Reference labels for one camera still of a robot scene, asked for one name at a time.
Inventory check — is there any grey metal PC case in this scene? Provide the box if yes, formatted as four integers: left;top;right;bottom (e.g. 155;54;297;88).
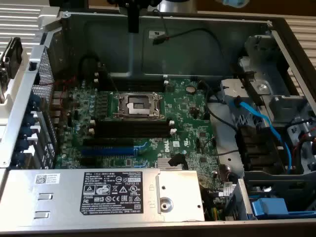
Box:
0;11;316;237

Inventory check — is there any white parts rack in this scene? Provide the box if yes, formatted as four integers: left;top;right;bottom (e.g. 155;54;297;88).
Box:
0;6;61;139

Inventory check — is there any thin black wire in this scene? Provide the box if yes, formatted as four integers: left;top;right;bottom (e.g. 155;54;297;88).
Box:
204;81;238;129

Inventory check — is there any metal disk bay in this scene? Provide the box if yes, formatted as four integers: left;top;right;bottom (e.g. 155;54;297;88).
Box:
219;34;316;173

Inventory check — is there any blue slot retainer clip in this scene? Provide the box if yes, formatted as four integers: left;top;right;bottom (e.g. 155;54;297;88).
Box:
17;138;30;151
24;112;38;126
19;125;34;139
28;93;41;109
13;152;27;165

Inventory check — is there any black plug on motherboard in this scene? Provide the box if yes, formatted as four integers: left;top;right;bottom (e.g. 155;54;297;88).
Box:
167;153;186;167

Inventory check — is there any silver power supply with label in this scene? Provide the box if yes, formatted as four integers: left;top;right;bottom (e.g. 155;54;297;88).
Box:
0;168;205;229

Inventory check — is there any blue flat SATA wire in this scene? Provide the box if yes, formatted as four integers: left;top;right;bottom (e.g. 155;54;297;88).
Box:
229;97;294;173

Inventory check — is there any dark hard disk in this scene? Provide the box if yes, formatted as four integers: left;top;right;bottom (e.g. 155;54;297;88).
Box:
0;37;23;80

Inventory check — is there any long black expansion slot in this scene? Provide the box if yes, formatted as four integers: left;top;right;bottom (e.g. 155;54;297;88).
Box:
82;138;134;149

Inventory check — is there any black wire with connector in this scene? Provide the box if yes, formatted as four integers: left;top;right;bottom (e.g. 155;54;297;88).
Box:
152;9;237;75

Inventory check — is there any thin CPU locking lever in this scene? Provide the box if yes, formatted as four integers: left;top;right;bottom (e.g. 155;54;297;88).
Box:
101;63;119;95

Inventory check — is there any green Dell motherboard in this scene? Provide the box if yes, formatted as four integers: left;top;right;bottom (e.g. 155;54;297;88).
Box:
49;74;239;222

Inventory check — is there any metal CPU socket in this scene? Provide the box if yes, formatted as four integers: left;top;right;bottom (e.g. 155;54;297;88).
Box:
113;91;166;121

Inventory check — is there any silver chipset heatsink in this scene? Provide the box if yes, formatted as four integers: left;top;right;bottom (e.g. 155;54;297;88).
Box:
158;158;185;170

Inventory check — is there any short black expansion slot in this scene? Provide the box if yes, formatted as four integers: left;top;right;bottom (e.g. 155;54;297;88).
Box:
79;157;97;166

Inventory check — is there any black looped wire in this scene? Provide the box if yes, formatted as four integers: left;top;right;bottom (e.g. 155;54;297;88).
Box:
78;54;100;82

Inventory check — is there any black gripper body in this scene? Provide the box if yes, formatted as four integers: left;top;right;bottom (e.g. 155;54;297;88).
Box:
107;0;158;6

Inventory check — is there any blue expansion slot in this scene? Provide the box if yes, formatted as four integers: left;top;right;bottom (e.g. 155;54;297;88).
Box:
80;147;135;156

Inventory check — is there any thin red wire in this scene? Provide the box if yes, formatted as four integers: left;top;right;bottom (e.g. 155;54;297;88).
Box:
39;76;77;117
292;130;316;154

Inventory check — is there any power supply wire bundle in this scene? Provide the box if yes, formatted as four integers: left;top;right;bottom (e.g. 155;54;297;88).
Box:
201;187;224;221

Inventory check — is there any blue plastic latch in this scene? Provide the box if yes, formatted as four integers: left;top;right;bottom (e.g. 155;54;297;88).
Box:
250;197;289;219

